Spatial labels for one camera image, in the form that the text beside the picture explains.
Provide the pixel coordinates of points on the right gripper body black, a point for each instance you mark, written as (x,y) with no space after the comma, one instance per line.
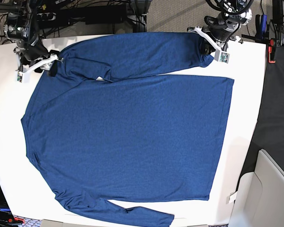
(32,52)

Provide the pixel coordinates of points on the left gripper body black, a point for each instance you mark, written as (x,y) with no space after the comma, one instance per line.
(220,28)

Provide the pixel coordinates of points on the blue long-sleeve T-shirt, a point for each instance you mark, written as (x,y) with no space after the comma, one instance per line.
(116,123)

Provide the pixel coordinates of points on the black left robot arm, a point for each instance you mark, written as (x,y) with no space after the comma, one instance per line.
(232,15)

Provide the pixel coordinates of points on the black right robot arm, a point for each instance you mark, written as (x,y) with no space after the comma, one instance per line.
(22,27)

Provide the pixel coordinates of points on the black power strip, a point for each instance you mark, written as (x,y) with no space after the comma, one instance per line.
(49,16)

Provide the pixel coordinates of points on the red and black clamp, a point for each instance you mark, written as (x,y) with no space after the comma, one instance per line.
(271,50)

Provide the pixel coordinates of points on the dark grey cloth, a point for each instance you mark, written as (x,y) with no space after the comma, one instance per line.
(269,130)

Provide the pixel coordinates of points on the white paper tag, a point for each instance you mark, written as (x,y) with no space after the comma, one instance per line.
(231,198)

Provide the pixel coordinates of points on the white plastic bin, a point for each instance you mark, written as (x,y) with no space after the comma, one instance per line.
(259,200)

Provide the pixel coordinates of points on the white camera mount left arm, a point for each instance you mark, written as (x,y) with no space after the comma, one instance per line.
(220,50)

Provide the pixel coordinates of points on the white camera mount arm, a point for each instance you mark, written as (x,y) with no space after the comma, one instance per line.
(220,50)
(22,73)

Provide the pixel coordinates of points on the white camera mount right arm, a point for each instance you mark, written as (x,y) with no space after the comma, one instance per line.
(22,73)

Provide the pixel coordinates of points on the blue handled tool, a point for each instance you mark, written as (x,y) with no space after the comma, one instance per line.
(263,26)

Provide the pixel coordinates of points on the black aluminium frame post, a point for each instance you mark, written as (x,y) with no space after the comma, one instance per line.
(140,10)

